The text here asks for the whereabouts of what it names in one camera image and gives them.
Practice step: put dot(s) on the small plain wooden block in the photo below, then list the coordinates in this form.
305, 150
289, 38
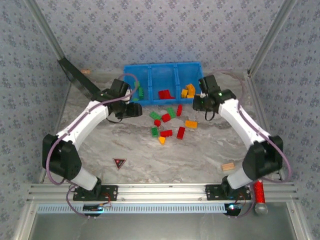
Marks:
86, 71

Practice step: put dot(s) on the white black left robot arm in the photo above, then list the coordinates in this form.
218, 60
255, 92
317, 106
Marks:
85, 127

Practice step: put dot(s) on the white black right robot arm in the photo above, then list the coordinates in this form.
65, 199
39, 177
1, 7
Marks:
235, 120

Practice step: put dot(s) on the ridged wooden block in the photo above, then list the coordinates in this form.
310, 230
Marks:
228, 166

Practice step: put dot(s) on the black red triangle marker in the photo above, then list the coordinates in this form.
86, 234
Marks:
119, 163

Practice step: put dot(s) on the orange lego brick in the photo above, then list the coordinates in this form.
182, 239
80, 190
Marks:
190, 87
184, 93
190, 96
191, 124

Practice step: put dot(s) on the small orange lego wedge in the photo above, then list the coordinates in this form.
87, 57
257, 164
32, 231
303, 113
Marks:
162, 140

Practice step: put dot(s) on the aluminium side rail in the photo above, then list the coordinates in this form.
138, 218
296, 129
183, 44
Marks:
254, 95
42, 176

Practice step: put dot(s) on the black flat panel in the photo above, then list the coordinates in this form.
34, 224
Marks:
75, 75

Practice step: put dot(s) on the blue three-compartment plastic bin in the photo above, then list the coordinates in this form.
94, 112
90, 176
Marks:
162, 77

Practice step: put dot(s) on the red glitter toy microphone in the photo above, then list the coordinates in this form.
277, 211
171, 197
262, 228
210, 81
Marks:
260, 197

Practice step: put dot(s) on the round red lego piece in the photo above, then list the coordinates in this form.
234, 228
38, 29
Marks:
157, 122

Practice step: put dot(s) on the aluminium frame post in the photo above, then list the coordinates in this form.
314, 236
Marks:
45, 27
272, 35

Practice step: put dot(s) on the grey metal sheet panel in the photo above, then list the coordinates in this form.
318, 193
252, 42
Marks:
162, 227

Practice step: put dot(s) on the green lego wedge piece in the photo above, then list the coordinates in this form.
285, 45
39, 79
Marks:
135, 99

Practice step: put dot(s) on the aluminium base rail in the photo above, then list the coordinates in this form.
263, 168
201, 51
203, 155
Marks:
162, 192

